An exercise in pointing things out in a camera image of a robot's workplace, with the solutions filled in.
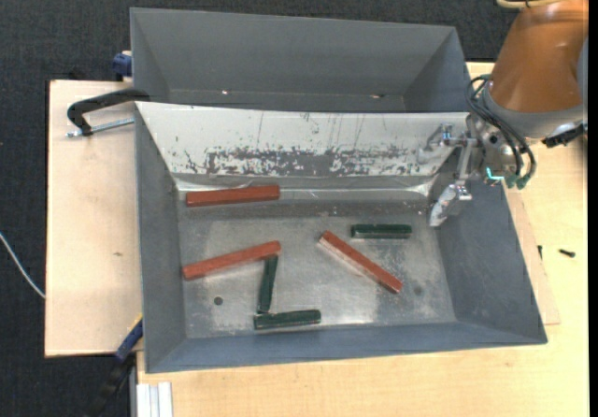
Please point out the dark green flat block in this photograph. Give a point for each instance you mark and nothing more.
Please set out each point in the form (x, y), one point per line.
(267, 284)
(381, 231)
(287, 319)

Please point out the small black screw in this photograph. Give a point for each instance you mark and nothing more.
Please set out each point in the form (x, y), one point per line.
(567, 253)

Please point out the grey metal bin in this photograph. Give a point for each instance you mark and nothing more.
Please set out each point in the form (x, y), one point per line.
(299, 275)

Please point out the red-brown flat block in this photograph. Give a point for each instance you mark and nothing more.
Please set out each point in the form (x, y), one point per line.
(360, 262)
(231, 260)
(232, 196)

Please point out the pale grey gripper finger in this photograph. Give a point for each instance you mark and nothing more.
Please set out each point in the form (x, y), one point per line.
(432, 146)
(444, 207)

